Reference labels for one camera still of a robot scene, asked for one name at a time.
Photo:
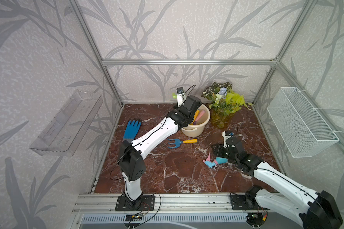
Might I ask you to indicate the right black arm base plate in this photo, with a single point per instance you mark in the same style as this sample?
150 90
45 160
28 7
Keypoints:
243 202

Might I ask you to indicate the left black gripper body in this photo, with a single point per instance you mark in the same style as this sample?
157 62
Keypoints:
176 108

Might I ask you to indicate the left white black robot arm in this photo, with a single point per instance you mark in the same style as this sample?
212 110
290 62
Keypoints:
132 154

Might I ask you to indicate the cream plastic bucket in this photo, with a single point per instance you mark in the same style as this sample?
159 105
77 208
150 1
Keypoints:
196 130

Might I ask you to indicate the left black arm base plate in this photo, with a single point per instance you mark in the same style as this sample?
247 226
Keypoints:
143 203

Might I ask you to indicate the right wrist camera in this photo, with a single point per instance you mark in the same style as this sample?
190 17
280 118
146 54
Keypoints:
227 135

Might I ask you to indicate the green potted plant glass vase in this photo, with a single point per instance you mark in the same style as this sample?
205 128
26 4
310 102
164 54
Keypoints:
224 103

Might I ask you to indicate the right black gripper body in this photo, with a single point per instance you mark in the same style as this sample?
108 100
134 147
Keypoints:
224 152

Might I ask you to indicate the purple trowel pink handle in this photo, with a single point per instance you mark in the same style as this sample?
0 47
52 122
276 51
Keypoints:
198 117

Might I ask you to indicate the blue fork yellow handle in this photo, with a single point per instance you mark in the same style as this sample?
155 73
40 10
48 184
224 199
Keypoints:
176 143

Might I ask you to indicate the teal spray bottle pink trigger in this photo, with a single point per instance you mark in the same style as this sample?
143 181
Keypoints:
212 163

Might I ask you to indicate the aluminium frame rail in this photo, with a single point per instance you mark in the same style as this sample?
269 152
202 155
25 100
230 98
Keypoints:
216 62

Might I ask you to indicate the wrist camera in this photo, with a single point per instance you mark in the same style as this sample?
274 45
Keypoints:
180 96
227 135

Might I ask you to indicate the yellow shovel yellow handle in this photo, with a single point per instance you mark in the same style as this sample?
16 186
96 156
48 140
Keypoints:
195 116

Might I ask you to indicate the clear acrylic wall shelf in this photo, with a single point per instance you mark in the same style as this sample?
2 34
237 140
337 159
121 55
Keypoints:
66 130

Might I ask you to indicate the blue gardening glove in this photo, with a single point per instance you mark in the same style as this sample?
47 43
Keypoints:
131 130

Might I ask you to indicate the white wire mesh basket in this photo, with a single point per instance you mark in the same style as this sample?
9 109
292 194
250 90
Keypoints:
302 128

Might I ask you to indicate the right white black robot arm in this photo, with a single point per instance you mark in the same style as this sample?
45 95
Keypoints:
307 207

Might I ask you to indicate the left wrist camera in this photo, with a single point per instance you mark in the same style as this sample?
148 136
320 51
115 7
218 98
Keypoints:
180 96

